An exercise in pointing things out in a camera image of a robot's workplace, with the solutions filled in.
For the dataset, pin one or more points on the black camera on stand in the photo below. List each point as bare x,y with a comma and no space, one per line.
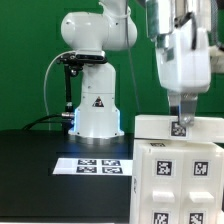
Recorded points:
75,60

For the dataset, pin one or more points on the black camera stand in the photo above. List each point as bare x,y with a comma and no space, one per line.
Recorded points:
68,89

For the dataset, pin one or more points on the white cabinet body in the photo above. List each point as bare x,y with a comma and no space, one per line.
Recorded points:
177,182

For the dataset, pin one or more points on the white door panel with knob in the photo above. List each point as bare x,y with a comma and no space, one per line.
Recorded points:
162,187

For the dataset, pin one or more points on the white cabinet top block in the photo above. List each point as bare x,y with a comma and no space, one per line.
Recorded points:
204,129

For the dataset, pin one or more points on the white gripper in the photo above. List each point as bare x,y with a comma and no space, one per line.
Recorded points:
183,70

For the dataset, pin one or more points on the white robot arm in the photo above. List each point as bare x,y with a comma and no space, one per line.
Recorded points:
97,117

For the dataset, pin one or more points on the white marker sheet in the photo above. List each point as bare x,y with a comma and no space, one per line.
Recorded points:
100,167

